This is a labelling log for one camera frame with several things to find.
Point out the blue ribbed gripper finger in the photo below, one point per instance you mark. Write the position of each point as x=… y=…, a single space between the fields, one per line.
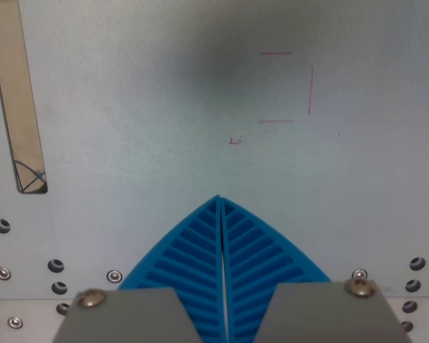
x=196 y=250
x=252 y=250

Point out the silver pan-head screw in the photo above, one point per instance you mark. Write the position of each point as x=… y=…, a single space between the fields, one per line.
x=114 y=276
x=3 y=273
x=359 y=273
x=15 y=322

